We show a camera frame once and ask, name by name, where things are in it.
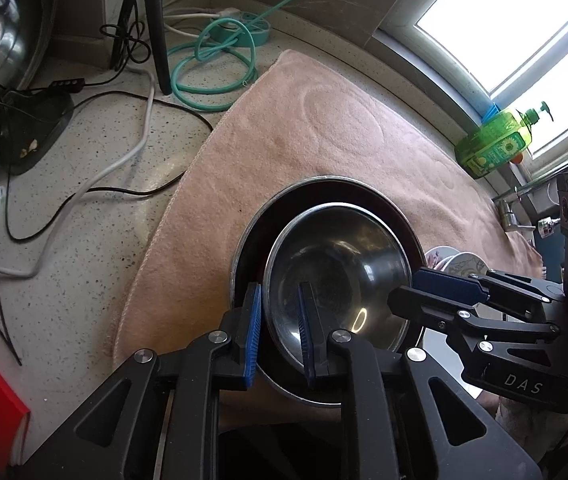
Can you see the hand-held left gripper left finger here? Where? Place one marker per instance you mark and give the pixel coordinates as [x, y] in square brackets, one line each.
[253, 335]

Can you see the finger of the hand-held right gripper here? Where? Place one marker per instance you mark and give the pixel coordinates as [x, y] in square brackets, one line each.
[423, 310]
[443, 282]

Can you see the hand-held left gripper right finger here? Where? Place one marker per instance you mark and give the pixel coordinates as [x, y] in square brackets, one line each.
[306, 330]

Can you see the pink floral plate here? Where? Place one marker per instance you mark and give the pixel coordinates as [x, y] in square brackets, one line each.
[436, 257]

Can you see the small plate grey leaf print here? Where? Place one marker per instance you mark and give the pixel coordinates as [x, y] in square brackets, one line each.
[463, 265]

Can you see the red bowl steel interior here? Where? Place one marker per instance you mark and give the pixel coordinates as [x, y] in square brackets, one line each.
[343, 270]

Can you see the large steel bowl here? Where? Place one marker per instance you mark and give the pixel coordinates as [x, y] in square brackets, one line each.
[264, 220]

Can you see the person's right hand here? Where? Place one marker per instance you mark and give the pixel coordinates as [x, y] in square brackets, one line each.
[518, 420]

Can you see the metal water valve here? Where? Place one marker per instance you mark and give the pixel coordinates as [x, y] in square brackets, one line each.
[546, 226]

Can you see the steel faucet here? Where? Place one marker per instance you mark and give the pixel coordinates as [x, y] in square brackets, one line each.
[506, 212]

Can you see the green dish soap bottle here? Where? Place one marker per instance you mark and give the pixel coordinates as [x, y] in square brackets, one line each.
[493, 145]

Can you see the pink towel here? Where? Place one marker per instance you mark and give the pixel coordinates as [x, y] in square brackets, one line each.
[289, 125]

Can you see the window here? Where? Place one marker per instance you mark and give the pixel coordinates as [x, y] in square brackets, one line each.
[488, 20]

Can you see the black tray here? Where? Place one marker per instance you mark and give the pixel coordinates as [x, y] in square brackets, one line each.
[39, 125]

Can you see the black tripod leg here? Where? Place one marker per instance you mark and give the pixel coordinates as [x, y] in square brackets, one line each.
[159, 35]

